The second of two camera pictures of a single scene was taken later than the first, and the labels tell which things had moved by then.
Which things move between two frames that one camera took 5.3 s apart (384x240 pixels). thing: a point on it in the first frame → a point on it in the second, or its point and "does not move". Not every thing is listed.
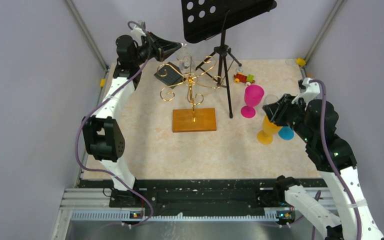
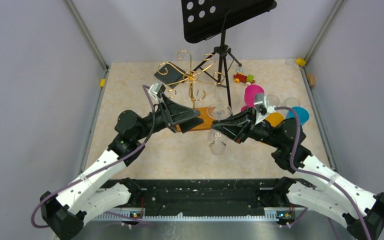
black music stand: x=202 y=18 does not move
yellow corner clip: x=301 y=62 does not move
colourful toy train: x=239 y=77 does not move
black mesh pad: x=170 y=74 does not move
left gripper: x=168 y=47 → x=175 y=113
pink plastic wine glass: x=253 y=94 does not move
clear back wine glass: x=186 y=63 → x=217 y=140
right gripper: x=275 y=112 → x=239 y=127
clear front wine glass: x=271 y=99 does not move
